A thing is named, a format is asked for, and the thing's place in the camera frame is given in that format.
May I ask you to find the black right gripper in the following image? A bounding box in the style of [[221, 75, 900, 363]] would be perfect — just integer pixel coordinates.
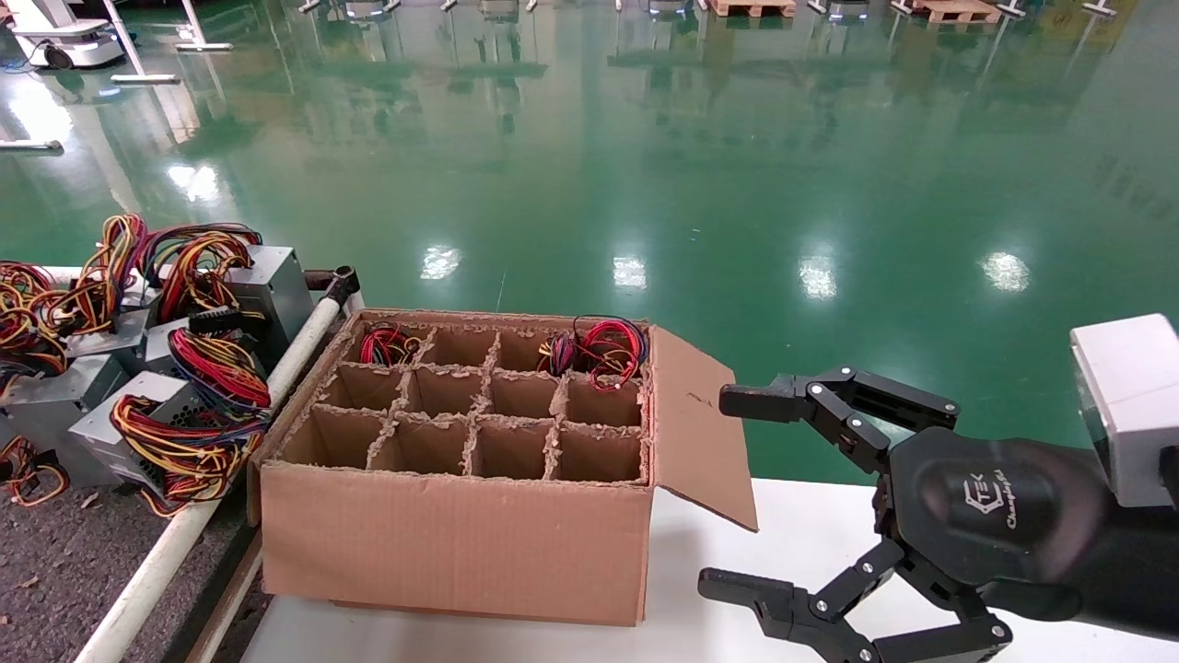
[[696, 366, 1088, 663]]

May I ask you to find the power supply wire bundle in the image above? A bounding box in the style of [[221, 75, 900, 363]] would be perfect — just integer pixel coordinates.
[[0, 436, 72, 509]]

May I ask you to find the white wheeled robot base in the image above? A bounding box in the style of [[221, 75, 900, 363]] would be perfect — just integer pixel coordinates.
[[5, 0, 126, 72]]

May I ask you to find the brown divided cardboard box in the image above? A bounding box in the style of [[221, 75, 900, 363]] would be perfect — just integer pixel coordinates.
[[247, 308, 760, 629]]

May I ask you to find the wooden pallet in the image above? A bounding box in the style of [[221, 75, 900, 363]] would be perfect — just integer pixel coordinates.
[[707, 0, 798, 19], [912, 0, 1003, 26]]

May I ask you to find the black pipe connector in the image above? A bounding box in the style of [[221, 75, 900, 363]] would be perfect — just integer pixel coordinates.
[[324, 265, 361, 308]]

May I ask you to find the tall grey power supply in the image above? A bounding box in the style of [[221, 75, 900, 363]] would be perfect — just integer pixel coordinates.
[[138, 224, 316, 369]]

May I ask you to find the power supply with black connector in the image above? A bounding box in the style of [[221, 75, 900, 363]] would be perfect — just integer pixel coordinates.
[[143, 308, 274, 420]]

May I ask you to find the perforated grey power supply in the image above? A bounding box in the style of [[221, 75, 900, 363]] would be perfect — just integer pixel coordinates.
[[69, 371, 270, 518]]

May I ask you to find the power supply with orange bundle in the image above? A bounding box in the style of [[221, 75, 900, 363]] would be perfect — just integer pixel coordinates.
[[32, 214, 153, 360]]

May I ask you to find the dark grey felt mat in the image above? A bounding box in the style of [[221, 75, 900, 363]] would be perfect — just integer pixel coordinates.
[[0, 460, 261, 663]]

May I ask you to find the flat grey power supply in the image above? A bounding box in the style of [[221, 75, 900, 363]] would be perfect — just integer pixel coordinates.
[[0, 355, 130, 489]]

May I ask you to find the white stand leg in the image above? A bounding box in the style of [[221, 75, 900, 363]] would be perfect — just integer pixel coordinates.
[[99, 0, 182, 86], [180, 0, 235, 53]]

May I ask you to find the power supply with red-purple wires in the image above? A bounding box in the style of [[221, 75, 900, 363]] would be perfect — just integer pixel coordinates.
[[537, 316, 651, 393]]

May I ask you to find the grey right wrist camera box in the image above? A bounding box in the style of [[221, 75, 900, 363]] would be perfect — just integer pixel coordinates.
[[1068, 314, 1179, 510]]

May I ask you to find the power supply with red-orange wires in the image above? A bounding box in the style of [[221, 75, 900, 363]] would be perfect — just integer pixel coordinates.
[[357, 324, 425, 367]]

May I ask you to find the long white pipe rail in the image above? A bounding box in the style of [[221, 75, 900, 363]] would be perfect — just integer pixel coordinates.
[[74, 293, 347, 663]]

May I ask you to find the red yellow wire bundle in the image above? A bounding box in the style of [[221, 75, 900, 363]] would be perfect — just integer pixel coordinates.
[[0, 262, 70, 378]]

